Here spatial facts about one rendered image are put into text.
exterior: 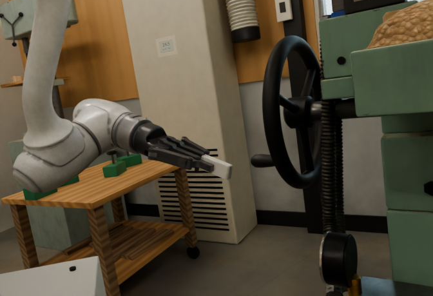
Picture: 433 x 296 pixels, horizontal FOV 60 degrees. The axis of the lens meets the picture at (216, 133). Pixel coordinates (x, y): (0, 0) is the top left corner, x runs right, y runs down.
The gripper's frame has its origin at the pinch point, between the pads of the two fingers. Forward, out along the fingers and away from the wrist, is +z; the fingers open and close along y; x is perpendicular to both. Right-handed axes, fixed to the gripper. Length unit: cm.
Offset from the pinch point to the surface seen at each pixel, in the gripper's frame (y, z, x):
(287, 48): -0.1, 10.1, -26.2
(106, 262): 22, -52, 66
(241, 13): 111, -62, -29
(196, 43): 99, -78, -11
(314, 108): 4.4, 15.8, -16.5
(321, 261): -22.8, 28.5, -5.4
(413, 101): -26.6, 32.5, -26.2
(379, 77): -26.6, 29.3, -27.6
